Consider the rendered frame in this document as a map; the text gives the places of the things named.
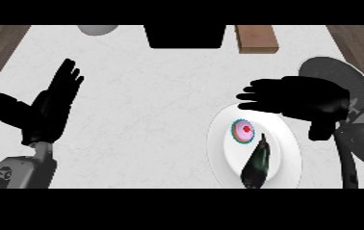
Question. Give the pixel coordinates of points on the brown wooden block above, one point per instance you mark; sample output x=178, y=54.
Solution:
x=256, y=38

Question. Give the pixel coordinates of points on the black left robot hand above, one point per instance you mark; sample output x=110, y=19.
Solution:
x=49, y=107

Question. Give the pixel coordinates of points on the pink frosted cupcake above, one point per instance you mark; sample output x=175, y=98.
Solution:
x=243, y=131

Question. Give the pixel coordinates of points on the dark purple eggplant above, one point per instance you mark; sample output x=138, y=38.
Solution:
x=256, y=166

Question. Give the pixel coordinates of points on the white round plate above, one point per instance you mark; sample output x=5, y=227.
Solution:
x=253, y=147

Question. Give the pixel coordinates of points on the dark grey frying pan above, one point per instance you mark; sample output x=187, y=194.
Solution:
x=332, y=71

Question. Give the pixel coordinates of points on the black box appliance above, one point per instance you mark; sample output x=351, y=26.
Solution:
x=185, y=36

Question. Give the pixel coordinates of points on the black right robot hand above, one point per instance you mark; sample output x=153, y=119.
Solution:
x=308, y=96

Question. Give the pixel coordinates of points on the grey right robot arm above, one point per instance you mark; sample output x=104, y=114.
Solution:
x=349, y=144

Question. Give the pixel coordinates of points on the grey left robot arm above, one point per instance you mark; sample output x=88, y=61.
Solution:
x=28, y=169

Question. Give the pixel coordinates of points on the grey round bowl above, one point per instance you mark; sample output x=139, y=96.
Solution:
x=96, y=29

